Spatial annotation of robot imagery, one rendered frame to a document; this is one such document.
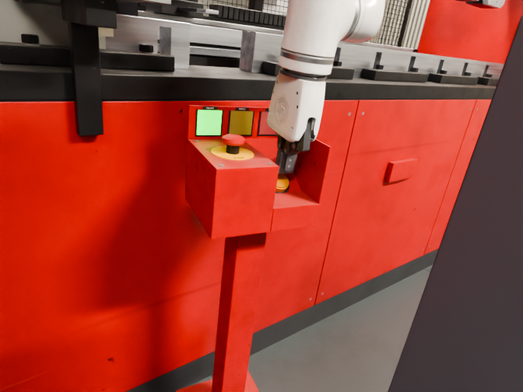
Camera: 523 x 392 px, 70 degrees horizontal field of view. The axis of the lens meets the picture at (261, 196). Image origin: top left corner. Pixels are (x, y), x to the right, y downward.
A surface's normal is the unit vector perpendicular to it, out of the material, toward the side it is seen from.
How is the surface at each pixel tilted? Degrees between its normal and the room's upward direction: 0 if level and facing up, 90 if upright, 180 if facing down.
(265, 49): 90
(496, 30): 90
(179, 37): 90
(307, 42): 94
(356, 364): 0
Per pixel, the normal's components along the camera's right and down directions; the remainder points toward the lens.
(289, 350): 0.11, -0.91
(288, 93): -0.87, 0.06
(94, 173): 0.60, 0.38
